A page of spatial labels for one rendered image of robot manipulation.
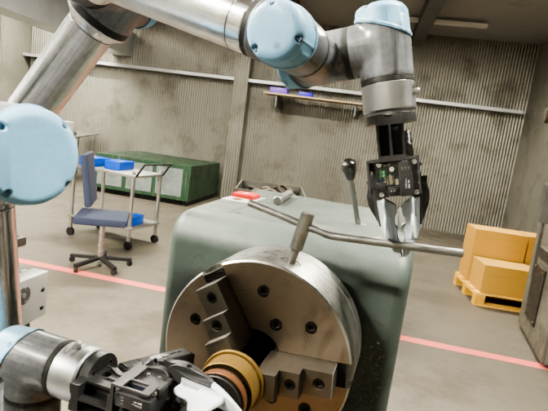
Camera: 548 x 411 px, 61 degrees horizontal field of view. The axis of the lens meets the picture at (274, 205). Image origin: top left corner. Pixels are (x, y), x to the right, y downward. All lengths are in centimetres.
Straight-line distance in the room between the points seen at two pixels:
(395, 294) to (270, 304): 24
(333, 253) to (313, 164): 858
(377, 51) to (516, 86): 913
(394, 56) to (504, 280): 466
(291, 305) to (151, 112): 976
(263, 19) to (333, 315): 42
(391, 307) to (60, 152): 59
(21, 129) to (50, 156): 5
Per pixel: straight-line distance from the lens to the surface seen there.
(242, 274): 75
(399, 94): 68
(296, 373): 71
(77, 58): 96
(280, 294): 73
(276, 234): 90
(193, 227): 95
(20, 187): 60
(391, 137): 66
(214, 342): 71
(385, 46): 69
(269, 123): 957
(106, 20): 91
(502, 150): 969
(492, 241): 555
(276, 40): 57
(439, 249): 72
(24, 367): 73
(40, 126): 60
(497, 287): 526
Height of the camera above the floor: 143
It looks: 9 degrees down
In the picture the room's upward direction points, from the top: 8 degrees clockwise
